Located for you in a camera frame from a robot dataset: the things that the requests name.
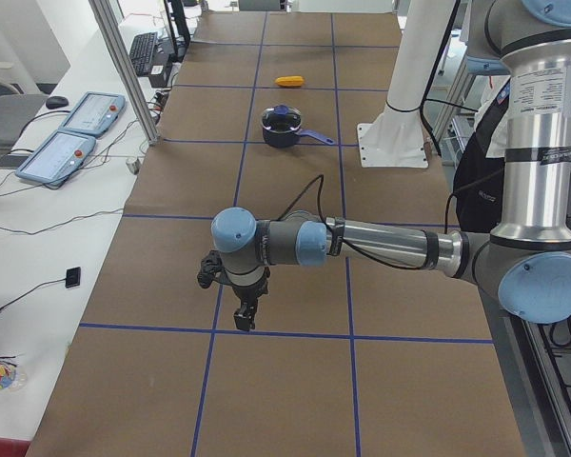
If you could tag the white pedestal column with base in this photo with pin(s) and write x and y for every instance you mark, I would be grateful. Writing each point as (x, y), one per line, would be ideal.
(395, 138)

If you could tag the aluminium frame post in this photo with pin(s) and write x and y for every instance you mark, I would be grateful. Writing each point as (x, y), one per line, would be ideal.
(109, 29)

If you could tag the person in dark apron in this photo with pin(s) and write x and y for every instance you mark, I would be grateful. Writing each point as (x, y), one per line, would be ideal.
(478, 181)

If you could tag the small black square sensor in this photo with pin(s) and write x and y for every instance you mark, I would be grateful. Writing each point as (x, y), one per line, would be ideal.
(73, 277)

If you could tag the black computer mouse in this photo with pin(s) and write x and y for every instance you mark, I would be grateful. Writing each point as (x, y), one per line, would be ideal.
(56, 102)

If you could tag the yellow corn cob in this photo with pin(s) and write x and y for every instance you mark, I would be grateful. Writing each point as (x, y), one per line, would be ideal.
(290, 81)

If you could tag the colourful snack bag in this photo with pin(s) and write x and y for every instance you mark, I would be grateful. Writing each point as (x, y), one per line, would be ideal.
(12, 375)

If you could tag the blue saucepan with handle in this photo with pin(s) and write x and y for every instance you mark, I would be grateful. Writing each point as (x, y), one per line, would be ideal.
(292, 138)

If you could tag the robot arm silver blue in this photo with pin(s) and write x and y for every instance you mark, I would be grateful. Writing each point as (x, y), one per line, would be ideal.
(524, 262)

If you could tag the blue teach pendant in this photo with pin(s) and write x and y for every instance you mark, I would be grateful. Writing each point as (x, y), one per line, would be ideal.
(94, 114)
(57, 158)

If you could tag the black keyboard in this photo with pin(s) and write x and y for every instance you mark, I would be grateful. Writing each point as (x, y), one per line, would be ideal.
(141, 52)

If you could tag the glass pot lid blue knob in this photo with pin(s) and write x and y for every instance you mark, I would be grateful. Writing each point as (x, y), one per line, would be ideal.
(281, 119)

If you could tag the lower blue teach pendant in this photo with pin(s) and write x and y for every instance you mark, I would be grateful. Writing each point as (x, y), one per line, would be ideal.
(57, 158)

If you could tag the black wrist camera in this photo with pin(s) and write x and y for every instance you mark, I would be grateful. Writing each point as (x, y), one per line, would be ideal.
(211, 270)

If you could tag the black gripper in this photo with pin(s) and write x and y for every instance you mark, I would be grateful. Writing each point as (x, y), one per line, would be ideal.
(248, 291)

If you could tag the upper blue teach pendant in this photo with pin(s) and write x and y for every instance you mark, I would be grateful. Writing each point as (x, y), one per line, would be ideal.
(94, 114)

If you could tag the office chair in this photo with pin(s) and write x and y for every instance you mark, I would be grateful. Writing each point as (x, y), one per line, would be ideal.
(16, 109)

